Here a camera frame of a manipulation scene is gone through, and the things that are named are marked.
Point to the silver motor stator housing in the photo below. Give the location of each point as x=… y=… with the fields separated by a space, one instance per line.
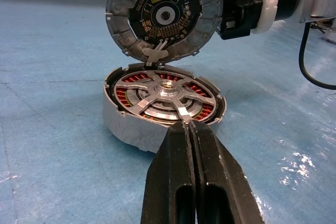
x=126 y=129

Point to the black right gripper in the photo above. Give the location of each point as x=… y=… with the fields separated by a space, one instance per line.
x=239 y=3

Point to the motor cover with circuit board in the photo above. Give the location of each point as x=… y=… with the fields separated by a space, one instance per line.
x=118 y=3

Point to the silver spoked rotor ring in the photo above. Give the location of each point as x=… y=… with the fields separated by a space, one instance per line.
x=168 y=93

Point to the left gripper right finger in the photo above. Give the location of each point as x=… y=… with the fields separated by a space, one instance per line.
x=218 y=182

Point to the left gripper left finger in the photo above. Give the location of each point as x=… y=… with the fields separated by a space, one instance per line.
x=170 y=171

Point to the blue plastic table cover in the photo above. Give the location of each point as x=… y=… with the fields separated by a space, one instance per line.
x=52 y=129

